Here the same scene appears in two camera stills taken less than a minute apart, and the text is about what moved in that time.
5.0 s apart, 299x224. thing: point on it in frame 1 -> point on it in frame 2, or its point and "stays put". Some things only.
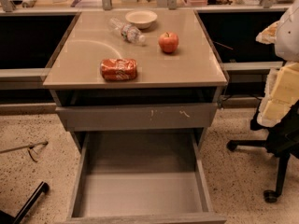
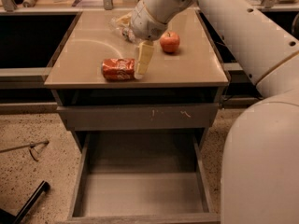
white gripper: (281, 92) -> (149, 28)
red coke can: (119, 69) stays put
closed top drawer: (136, 117) stays put
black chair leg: (7, 218) stays put
